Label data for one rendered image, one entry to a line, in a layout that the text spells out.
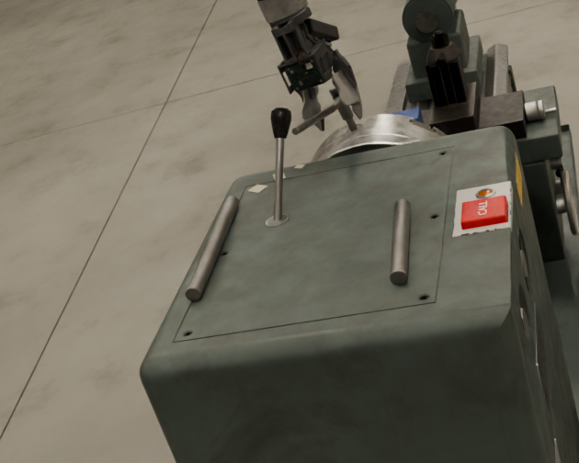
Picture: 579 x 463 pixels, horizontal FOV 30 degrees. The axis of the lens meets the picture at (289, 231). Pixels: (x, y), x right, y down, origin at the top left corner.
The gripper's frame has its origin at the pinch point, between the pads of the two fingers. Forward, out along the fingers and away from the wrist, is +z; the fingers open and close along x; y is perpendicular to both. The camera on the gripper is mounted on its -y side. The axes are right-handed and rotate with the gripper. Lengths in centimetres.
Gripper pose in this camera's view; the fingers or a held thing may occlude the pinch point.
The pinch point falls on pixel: (340, 117)
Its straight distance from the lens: 188.0
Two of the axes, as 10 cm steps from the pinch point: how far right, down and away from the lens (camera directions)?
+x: 8.6, -2.3, -4.6
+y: -3.0, 4.8, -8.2
